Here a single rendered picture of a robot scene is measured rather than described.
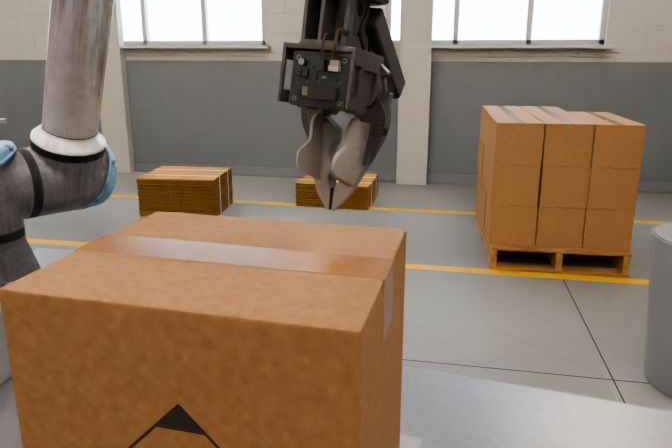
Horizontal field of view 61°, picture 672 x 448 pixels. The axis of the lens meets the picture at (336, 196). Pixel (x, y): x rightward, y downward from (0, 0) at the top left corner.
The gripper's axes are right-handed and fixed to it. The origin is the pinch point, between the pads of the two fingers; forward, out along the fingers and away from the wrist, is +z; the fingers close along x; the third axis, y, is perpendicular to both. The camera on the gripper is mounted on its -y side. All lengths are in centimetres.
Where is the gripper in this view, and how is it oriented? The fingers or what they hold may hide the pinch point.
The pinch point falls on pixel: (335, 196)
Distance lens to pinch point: 57.6
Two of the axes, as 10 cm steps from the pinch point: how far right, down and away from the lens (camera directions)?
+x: 8.9, 1.8, -4.2
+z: -1.2, 9.8, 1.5
